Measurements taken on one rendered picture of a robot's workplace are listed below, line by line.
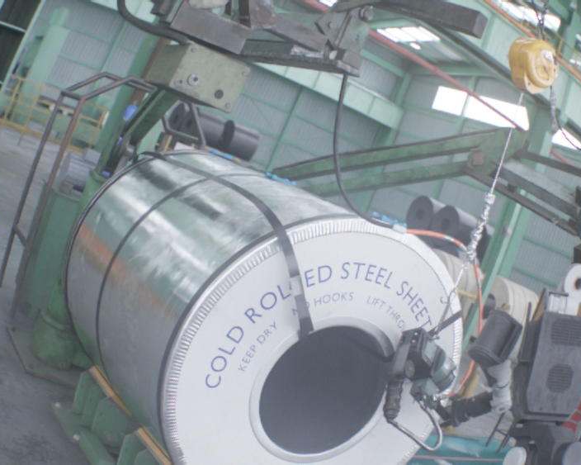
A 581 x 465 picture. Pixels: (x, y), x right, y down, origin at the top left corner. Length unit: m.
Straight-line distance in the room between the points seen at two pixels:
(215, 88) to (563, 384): 1.22
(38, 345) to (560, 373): 2.83
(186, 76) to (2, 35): 6.63
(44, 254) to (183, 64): 3.11
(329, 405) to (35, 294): 2.38
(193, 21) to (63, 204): 3.02
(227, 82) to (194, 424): 1.13
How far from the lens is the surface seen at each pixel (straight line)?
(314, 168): 4.08
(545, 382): 2.22
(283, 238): 2.48
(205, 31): 1.94
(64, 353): 4.19
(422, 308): 2.88
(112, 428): 3.45
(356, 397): 3.04
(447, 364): 2.85
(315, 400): 3.17
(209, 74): 1.92
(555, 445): 2.21
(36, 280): 4.91
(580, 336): 2.24
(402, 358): 2.72
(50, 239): 4.86
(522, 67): 2.84
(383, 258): 2.71
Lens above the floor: 1.36
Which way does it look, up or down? 3 degrees down
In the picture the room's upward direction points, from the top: 22 degrees clockwise
